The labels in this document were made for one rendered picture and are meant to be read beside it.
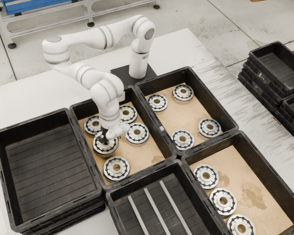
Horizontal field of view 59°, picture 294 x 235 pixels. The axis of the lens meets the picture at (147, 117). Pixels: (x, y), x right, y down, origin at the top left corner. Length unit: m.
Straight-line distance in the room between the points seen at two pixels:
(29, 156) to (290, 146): 1.22
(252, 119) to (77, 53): 1.86
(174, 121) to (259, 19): 2.56
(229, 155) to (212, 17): 2.41
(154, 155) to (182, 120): 0.22
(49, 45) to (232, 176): 0.86
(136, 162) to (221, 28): 2.42
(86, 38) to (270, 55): 1.56
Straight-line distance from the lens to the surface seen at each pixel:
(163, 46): 1.74
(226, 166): 1.15
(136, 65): 1.35
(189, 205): 1.05
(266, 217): 1.13
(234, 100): 1.54
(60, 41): 1.02
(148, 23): 1.22
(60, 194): 1.07
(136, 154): 1.10
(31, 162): 1.15
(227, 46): 3.03
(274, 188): 1.14
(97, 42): 1.09
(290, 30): 3.60
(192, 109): 1.26
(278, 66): 2.21
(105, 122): 0.91
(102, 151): 1.05
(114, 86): 0.80
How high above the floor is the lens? 1.81
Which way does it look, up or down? 55 degrees down
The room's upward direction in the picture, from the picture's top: 6 degrees clockwise
